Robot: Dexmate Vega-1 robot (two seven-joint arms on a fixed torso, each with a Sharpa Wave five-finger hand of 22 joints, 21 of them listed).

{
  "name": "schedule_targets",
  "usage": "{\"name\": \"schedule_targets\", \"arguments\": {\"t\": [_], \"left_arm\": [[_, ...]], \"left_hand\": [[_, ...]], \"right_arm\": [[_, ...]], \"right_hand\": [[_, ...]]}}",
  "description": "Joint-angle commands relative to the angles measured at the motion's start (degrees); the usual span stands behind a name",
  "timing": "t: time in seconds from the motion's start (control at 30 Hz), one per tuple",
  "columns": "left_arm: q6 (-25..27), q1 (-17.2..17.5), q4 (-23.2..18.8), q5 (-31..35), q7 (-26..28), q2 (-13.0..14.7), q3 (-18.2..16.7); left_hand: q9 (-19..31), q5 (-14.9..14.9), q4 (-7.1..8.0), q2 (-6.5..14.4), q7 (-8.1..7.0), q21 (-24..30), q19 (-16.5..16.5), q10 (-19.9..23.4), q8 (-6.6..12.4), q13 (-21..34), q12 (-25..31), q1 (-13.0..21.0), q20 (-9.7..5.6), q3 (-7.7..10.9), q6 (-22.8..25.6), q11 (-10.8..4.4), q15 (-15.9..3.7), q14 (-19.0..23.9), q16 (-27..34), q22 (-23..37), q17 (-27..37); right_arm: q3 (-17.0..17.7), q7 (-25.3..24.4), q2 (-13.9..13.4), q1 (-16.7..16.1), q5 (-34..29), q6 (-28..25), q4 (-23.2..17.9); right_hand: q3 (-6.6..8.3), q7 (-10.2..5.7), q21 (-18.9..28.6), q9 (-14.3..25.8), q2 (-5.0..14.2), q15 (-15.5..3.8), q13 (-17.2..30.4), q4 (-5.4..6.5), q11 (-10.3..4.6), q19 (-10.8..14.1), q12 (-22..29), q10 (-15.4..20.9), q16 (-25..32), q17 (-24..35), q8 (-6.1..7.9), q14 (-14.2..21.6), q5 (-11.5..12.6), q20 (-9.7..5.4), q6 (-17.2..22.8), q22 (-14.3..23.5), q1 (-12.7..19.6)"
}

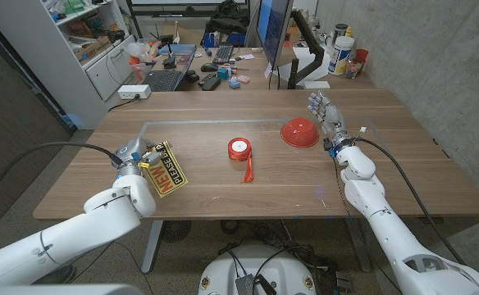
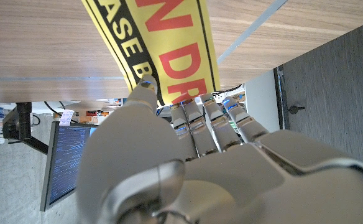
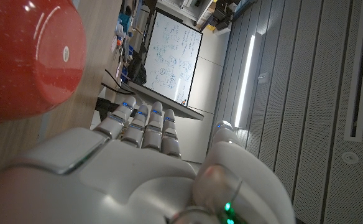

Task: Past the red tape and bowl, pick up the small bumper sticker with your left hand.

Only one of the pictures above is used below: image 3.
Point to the white shelf cabinet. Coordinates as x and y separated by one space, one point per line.
197 9

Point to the long ceiling light strip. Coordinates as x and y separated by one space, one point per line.
245 81

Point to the grey wall switch plate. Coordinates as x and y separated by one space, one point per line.
263 77

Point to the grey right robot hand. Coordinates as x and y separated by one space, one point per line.
122 186

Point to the whiteboard with blue writing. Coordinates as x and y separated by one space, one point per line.
173 56

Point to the red speckled bowl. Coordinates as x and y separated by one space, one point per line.
29 59

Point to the black backpack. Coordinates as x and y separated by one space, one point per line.
137 70

